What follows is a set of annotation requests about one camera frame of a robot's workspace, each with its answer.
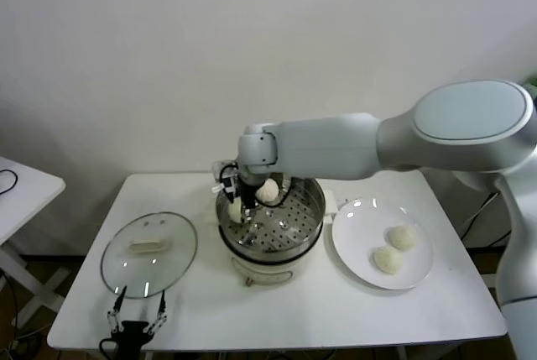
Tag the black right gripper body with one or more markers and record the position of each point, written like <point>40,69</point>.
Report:
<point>248,190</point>

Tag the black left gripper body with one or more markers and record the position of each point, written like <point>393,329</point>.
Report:
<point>128,332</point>

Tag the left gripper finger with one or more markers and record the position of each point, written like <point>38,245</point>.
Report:
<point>120,301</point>
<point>162,303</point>

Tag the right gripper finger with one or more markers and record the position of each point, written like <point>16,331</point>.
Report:
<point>233,197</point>
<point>251,214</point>

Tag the white steamed baozi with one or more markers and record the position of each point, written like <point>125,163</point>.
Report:
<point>402,237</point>
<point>387,259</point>
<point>269,192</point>
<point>235,212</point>

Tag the round glass pot lid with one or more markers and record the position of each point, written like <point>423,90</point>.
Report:
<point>168,251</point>

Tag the light blue right robot arm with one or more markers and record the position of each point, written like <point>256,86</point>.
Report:
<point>335,150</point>

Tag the stainless steel steamer basket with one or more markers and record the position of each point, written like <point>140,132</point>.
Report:
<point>310,209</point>

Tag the white round plate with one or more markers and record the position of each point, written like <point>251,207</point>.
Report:
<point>411,269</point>

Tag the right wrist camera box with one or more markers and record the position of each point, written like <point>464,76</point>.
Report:
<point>218,169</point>

